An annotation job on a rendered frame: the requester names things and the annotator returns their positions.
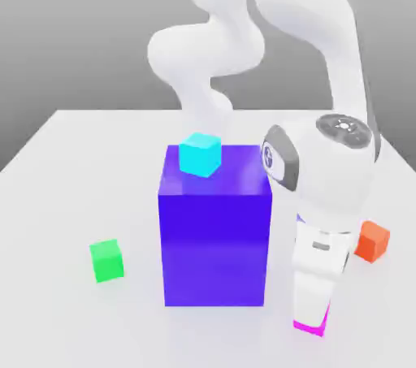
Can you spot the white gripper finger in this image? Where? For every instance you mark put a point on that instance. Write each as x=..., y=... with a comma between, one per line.
x=312, y=299

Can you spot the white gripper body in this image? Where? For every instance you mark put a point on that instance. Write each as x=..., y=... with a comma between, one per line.
x=320, y=259

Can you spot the small magenta cube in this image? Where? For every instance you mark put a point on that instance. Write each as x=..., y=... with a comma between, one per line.
x=308, y=329

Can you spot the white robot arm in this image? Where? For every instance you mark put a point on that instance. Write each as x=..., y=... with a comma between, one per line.
x=338, y=179

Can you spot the small orange cube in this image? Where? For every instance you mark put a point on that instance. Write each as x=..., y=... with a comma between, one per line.
x=372, y=243

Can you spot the small cyan cube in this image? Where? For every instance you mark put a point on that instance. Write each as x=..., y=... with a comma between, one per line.
x=198, y=160

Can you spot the small green cube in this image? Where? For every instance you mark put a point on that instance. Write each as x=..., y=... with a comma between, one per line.
x=107, y=262

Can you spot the large blue box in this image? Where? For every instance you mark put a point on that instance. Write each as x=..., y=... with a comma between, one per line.
x=214, y=244

